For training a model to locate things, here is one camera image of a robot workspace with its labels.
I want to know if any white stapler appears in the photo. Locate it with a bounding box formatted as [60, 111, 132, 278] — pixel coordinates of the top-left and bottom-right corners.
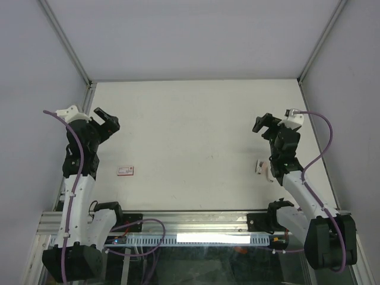
[255, 159, 274, 183]

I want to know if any left aluminium frame post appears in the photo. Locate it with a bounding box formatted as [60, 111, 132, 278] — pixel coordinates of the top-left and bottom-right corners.
[37, 0, 92, 87]

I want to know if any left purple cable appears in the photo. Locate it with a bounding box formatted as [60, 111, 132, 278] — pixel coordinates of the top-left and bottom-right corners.
[43, 110, 166, 285]

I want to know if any aluminium frame post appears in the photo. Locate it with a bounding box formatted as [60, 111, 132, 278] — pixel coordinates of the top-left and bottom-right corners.
[37, 0, 92, 87]
[297, 0, 349, 85]

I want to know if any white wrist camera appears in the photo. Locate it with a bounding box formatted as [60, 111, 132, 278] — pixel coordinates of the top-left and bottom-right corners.
[278, 109, 305, 131]
[56, 105, 90, 124]

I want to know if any white slotted cable duct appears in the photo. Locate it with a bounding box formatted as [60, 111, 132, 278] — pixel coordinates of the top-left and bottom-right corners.
[104, 233, 270, 248]

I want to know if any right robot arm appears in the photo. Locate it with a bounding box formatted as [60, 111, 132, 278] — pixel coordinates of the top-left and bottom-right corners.
[248, 109, 357, 273]

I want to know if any right aluminium frame post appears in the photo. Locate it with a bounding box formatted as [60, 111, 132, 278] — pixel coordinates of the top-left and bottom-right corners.
[297, 0, 349, 85]

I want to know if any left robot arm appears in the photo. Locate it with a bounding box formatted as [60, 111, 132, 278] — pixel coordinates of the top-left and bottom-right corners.
[42, 105, 125, 284]

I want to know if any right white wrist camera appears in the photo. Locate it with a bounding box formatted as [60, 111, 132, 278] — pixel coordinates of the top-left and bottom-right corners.
[278, 109, 305, 131]

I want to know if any aluminium mounting rail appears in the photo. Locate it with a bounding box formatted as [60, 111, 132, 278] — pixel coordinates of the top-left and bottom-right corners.
[36, 210, 285, 235]

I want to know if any red white staple box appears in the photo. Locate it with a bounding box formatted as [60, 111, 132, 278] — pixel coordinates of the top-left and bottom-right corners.
[117, 166, 134, 176]

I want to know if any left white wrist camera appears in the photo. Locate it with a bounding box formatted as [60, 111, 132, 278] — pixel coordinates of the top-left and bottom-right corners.
[56, 105, 90, 124]

